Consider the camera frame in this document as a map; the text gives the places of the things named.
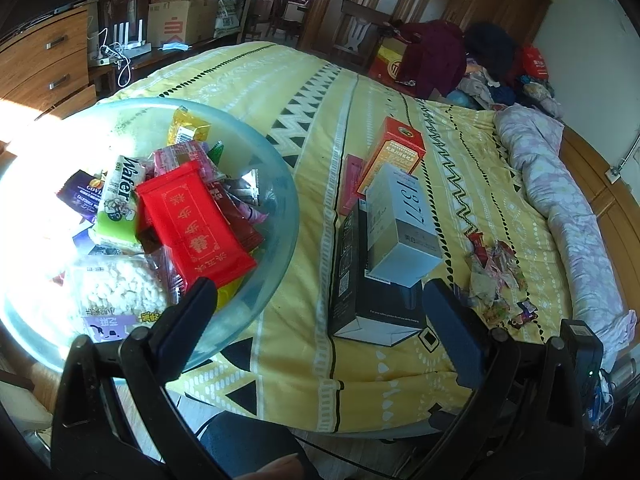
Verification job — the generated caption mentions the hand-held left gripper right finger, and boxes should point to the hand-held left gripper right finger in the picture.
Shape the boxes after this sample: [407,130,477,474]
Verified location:
[400,279,590,480]

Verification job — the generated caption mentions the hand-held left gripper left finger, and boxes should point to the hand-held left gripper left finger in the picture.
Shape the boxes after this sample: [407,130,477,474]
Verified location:
[50,277,221,480]

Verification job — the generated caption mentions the red gold print snack packet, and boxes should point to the red gold print snack packet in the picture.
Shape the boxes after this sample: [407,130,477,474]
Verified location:
[134,161,259,292]

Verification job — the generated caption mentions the glass bowl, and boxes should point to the glass bowl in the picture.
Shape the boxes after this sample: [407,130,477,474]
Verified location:
[0,97,301,377]

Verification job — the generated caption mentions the person's left hand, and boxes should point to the person's left hand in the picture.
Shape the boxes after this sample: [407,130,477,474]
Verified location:
[239,452,303,480]

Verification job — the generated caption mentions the metal bottle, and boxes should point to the metal bottle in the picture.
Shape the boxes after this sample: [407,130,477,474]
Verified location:
[612,357,640,392]

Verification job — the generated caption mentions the pile of candy wrappers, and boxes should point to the pile of candy wrappers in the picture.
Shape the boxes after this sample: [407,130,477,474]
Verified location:
[465,232,540,332]

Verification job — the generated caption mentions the white puffed snack packet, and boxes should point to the white puffed snack packet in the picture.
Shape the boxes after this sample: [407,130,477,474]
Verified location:
[64,255,169,342]

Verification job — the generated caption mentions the brown snack packet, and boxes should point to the brown snack packet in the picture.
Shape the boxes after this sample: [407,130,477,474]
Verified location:
[137,225,166,257]

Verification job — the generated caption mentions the dark red snack packet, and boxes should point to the dark red snack packet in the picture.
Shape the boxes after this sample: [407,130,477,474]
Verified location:
[207,180,265,252]

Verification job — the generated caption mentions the white grey box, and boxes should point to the white grey box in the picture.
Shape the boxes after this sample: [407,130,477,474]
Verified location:
[364,162,444,289]

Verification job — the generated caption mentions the black box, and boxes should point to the black box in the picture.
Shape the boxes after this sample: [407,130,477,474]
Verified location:
[327,199,429,349]

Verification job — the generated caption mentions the green wafer packet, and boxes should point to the green wafer packet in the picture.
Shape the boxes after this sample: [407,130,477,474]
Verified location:
[94,154,147,254]

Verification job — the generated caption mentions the silver foil packet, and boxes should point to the silver foil packet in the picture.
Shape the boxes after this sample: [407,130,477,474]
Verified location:
[227,167,261,206]

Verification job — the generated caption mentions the person's trouser leg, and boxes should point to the person's trouser leg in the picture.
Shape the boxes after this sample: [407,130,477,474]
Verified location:
[199,410,322,480]

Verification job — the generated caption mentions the pink snack packet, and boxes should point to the pink snack packet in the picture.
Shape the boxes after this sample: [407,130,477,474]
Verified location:
[151,141,214,179]

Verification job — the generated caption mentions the purple snack packet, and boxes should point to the purple snack packet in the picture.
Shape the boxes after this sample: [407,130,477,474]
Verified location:
[55,169,109,225]

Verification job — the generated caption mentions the purple floral quilt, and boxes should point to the purple floral quilt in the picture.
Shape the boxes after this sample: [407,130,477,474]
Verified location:
[494,104,637,362]

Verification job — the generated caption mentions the yellow snack packet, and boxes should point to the yellow snack packet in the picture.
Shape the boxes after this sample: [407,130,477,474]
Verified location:
[167,106,212,146]

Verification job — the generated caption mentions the pink box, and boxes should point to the pink box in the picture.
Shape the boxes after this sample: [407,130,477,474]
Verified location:
[339,154,367,217]

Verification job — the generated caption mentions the yellow patterned bedsheet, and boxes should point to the yellow patterned bedsheet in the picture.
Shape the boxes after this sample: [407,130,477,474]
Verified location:
[102,41,576,433]

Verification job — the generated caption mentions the red orange box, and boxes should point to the red orange box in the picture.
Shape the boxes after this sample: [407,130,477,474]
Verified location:
[356,116,427,197]

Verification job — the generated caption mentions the pile of clothes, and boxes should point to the pile of clothes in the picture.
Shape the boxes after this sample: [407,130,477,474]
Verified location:
[447,67,564,119]

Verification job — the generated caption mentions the dark wooden side table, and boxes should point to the dark wooden side table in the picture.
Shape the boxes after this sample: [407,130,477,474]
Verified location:
[87,35,242,97]

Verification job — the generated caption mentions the white router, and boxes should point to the white router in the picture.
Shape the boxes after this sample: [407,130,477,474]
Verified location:
[111,19,154,64]

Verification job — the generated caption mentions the white power strip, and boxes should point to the white power strip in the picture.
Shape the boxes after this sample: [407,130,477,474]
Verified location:
[95,46,126,67]

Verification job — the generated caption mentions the red gift bag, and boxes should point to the red gift bag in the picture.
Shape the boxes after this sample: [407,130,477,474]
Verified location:
[369,40,419,87]

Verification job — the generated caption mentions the maroon cloth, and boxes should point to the maroon cloth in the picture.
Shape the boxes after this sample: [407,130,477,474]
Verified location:
[397,20,469,102]

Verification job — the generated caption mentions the red print cardboard box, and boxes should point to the red print cardboard box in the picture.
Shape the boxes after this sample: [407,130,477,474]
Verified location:
[147,0,221,49]

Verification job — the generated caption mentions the red plastic bag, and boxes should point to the red plastic bag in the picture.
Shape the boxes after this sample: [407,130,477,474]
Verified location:
[520,45,552,79]

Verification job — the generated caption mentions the dark blue cloth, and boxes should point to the dark blue cloth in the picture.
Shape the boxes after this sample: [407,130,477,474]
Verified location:
[465,22,519,82]

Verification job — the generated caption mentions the wooden dresser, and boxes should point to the wooden dresser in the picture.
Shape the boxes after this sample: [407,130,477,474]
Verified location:
[0,2,99,124]

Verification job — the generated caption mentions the printed shopping bag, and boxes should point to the printed shopping bag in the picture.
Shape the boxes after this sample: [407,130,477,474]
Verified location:
[215,0,246,39]

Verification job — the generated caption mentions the wooden door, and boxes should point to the wooden door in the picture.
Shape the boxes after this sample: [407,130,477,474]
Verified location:
[235,0,267,44]

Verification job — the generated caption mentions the carved wooden chair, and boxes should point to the carved wooden chair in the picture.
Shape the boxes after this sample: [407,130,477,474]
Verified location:
[332,0,384,69]

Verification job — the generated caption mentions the tangled cables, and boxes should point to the tangled cables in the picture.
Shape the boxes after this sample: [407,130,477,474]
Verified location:
[591,385,619,432]

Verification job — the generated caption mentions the wooden bed frame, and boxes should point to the wooden bed frame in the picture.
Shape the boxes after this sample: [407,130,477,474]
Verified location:
[557,125,640,313]

